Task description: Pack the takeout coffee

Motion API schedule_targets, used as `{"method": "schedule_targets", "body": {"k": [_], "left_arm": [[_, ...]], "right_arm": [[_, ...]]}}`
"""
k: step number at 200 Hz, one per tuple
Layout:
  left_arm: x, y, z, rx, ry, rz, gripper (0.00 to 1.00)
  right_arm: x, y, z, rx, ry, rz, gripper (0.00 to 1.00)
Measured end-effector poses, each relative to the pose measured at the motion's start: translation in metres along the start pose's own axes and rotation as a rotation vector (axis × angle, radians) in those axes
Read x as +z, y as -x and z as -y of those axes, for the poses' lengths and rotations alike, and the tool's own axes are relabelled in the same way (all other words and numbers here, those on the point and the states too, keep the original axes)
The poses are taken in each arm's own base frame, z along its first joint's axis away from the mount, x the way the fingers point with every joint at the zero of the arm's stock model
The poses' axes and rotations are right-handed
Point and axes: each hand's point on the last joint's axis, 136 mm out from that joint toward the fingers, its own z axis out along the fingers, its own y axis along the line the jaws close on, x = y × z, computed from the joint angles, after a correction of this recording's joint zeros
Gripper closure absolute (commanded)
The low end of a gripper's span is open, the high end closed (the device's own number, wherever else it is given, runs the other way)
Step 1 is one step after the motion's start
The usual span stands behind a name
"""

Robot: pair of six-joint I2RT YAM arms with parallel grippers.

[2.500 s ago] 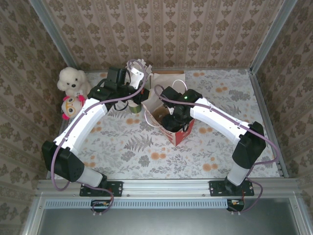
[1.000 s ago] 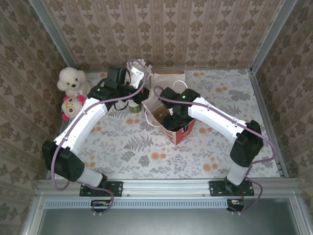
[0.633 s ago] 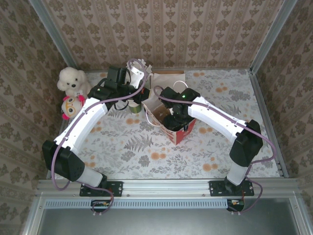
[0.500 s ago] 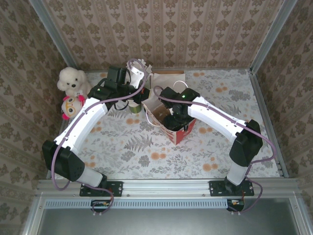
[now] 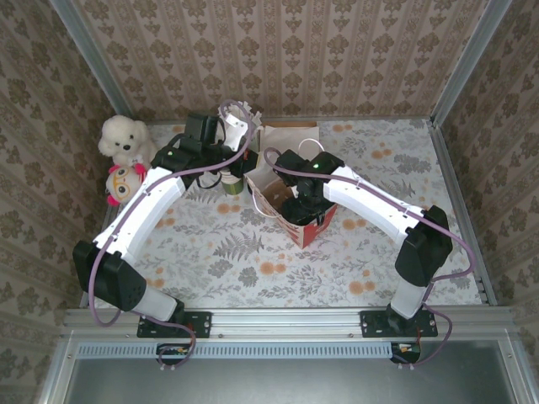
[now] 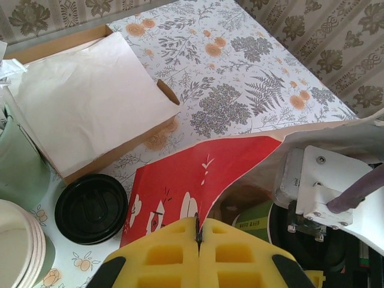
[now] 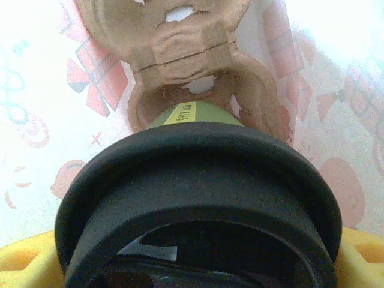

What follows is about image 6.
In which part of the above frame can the black plastic cup lid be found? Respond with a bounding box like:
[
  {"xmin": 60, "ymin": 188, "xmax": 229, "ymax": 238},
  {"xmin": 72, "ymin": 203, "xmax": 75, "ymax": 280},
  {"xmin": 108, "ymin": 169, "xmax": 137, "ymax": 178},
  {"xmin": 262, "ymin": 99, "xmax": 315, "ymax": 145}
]
[
  {"xmin": 55, "ymin": 173, "xmax": 128, "ymax": 246},
  {"xmin": 268, "ymin": 203, "xmax": 290, "ymax": 250}
]

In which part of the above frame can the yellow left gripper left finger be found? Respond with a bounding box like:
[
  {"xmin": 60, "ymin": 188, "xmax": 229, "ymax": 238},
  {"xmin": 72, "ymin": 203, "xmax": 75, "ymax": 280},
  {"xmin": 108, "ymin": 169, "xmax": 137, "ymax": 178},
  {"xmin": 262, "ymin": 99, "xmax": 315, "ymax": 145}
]
[{"xmin": 89, "ymin": 217, "xmax": 200, "ymax": 288}]

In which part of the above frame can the brown cardboard napkin tray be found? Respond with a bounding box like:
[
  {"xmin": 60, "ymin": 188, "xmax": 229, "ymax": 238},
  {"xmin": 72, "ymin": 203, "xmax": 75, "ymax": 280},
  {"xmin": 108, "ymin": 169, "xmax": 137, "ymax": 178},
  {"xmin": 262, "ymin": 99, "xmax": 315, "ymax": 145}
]
[{"xmin": 4, "ymin": 23, "xmax": 181, "ymax": 185}]

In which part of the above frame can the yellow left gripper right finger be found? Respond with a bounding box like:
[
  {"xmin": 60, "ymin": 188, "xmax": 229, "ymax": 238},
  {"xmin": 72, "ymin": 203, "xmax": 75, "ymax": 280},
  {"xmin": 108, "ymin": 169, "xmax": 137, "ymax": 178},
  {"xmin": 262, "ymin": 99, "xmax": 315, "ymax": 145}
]
[{"xmin": 197, "ymin": 217, "xmax": 316, "ymax": 288}]

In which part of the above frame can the red white paper gift bag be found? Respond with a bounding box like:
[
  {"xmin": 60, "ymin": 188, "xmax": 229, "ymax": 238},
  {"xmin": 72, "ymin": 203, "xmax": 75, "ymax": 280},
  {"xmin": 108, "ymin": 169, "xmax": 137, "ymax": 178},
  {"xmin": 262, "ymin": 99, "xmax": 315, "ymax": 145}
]
[{"xmin": 119, "ymin": 106, "xmax": 384, "ymax": 250}]

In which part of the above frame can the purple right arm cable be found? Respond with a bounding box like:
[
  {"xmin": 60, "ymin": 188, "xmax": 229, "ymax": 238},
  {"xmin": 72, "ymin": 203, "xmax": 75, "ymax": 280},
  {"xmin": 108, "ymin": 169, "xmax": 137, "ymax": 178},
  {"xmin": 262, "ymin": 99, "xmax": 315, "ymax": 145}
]
[{"xmin": 326, "ymin": 167, "xmax": 384, "ymax": 215}]

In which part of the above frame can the bundle of wrapped straws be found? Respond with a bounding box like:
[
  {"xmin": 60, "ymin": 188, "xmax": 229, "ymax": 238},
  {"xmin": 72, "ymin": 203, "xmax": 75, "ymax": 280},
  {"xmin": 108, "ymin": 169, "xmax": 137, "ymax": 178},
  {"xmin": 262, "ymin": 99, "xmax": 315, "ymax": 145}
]
[{"xmin": 0, "ymin": 40, "xmax": 29, "ymax": 89}]

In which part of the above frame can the white paper napkin stack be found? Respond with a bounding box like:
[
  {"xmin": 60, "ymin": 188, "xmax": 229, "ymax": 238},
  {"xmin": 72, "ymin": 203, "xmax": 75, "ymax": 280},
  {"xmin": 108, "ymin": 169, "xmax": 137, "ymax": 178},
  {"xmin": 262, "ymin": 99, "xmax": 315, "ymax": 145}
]
[{"xmin": 7, "ymin": 31, "xmax": 181, "ymax": 176}]

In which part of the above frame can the pale green straw holder cup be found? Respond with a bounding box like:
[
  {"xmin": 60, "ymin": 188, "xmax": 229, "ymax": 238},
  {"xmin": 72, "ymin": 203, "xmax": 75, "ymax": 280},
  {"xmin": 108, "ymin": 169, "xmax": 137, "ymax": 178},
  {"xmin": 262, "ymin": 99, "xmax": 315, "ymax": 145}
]
[{"xmin": 0, "ymin": 95, "xmax": 52, "ymax": 208}]

